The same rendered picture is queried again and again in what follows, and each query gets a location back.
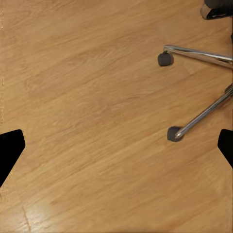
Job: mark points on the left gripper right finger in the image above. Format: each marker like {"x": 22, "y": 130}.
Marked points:
{"x": 225, "y": 144}

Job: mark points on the swivel chair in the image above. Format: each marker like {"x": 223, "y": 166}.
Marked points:
{"x": 211, "y": 9}

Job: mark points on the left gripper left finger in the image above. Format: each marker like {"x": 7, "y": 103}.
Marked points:
{"x": 12, "y": 145}

